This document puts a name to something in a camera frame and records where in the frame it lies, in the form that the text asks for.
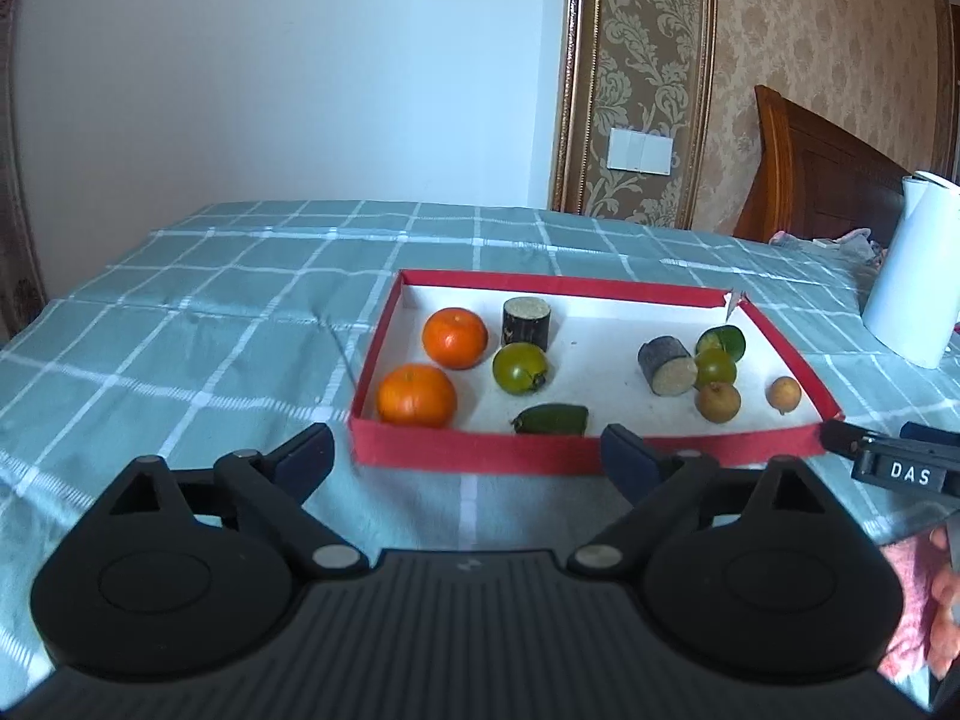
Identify pink cloth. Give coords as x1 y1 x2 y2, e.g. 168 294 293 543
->
877 532 946 683

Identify brown longan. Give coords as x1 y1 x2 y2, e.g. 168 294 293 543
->
694 381 743 425
766 376 803 414

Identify red cardboard box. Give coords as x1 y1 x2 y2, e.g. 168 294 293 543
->
349 268 845 477

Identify green round fruit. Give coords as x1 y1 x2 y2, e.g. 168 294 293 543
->
492 342 549 395
694 348 738 389

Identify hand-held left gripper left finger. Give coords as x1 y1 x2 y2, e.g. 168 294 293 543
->
90 424 370 582

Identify orange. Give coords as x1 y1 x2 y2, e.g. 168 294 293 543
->
422 307 490 371
376 364 458 428

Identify dark sugarcane piece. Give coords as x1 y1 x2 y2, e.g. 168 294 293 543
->
637 336 696 397
502 297 552 353

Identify crumpled pale clothes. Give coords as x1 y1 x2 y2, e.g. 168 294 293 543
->
769 227 890 263

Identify wooden headboard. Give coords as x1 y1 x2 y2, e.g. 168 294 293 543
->
733 85 912 248

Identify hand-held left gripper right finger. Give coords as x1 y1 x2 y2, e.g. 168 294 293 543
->
566 424 848 580

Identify green avocado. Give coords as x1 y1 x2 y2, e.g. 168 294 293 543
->
511 403 590 436

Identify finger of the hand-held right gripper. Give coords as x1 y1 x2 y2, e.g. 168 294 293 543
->
900 421 960 445
821 420 875 458

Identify small green lime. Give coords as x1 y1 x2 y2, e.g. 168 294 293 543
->
694 325 746 361

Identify patterned curtain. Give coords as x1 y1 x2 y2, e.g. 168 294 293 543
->
0 0 46 342

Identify white light switch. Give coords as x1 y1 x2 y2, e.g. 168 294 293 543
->
607 127 674 176

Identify green checked bedsheet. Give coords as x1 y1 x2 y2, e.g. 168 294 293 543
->
0 199 960 691

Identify gold framed wall panel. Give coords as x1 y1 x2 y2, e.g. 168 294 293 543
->
551 0 717 230

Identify person's right hand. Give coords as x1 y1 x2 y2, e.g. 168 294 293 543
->
928 525 960 680

